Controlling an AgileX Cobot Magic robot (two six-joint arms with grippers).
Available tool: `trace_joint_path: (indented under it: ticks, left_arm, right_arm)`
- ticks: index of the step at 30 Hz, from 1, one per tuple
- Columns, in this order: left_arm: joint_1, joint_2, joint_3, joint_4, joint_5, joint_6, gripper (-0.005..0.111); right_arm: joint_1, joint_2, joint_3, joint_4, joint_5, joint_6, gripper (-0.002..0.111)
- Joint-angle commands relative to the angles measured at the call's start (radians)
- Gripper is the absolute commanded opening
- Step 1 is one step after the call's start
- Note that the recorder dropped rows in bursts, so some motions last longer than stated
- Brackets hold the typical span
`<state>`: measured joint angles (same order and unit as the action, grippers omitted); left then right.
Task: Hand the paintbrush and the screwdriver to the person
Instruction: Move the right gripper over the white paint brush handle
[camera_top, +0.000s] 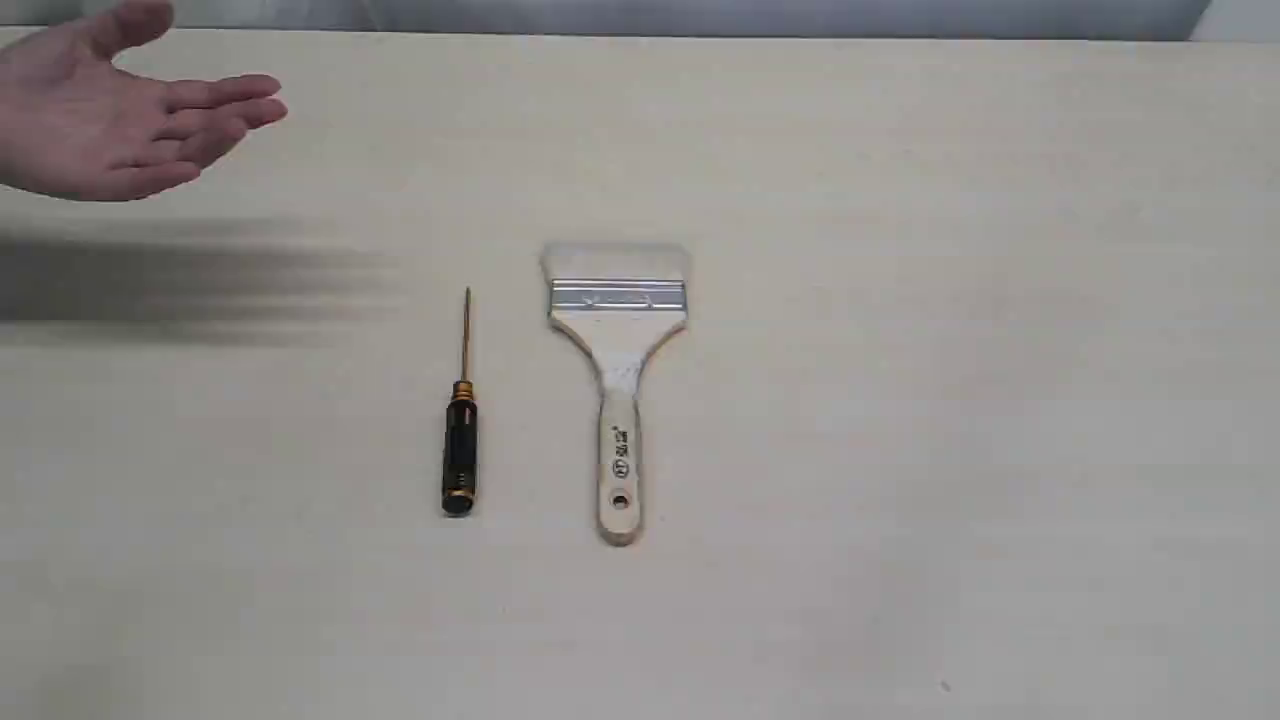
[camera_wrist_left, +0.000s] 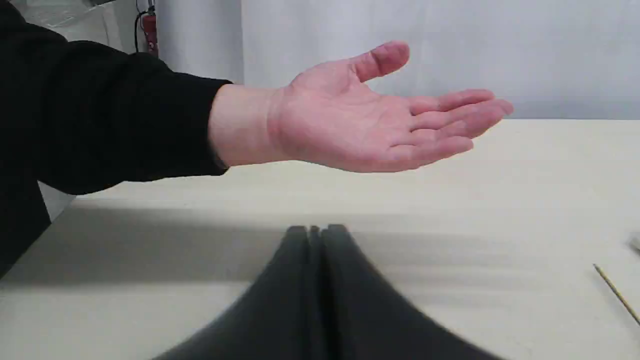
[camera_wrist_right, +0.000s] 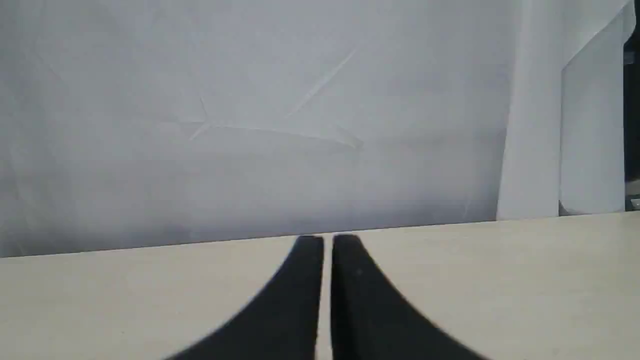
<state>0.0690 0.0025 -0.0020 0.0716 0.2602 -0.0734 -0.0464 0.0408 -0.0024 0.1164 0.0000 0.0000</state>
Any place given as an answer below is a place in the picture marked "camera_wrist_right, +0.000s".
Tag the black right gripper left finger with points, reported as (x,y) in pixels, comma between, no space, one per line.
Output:
(281,321)

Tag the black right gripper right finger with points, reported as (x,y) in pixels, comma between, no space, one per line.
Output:
(371,320)

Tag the white backdrop sheet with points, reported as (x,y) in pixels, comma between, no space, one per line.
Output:
(134,123)

